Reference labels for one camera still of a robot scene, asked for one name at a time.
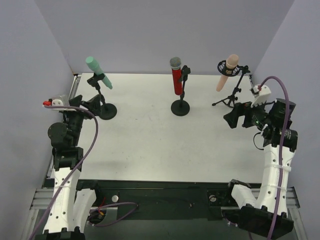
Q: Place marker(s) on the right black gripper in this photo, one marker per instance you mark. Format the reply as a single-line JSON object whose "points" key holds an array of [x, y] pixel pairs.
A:
{"points": [[241, 114]]}

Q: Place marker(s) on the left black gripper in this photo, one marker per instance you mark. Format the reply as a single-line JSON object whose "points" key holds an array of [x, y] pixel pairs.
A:
{"points": [[81, 106]]}

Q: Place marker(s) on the mint green microphone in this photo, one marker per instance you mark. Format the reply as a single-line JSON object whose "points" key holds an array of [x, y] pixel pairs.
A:
{"points": [[93, 65]]}

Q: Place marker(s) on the pink microphone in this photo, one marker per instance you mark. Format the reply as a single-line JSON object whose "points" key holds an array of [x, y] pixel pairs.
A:
{"points": [[227, 69]]}

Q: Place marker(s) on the black round-base clip stand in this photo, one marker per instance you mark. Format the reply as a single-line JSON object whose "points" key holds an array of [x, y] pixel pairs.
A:
{"points": [[181, 107]]}

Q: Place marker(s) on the red glitter microphone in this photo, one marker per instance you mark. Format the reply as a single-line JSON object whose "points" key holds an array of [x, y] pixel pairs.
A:
{"points": [[175, 64]]}

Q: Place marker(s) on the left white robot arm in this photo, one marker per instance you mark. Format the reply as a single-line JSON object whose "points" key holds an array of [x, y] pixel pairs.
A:
{"points": [[66, 215]]}

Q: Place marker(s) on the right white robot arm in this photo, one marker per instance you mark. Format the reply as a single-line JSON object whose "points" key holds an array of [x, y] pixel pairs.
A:
{"points": [[268, 212]]}

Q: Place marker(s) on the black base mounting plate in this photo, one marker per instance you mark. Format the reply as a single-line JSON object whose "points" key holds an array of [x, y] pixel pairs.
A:
{"points": [[164, 200]]}

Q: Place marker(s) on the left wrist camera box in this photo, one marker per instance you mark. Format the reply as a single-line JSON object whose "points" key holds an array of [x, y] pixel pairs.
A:
{"points": [[57, 101]]}

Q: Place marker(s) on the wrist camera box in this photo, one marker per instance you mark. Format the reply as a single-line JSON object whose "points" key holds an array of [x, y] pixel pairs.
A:
{"points": [[260, 94], [57, 101]]}

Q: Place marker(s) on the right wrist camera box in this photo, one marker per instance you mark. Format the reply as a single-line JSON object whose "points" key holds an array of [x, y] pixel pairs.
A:
{"points": [[260, 94]]}

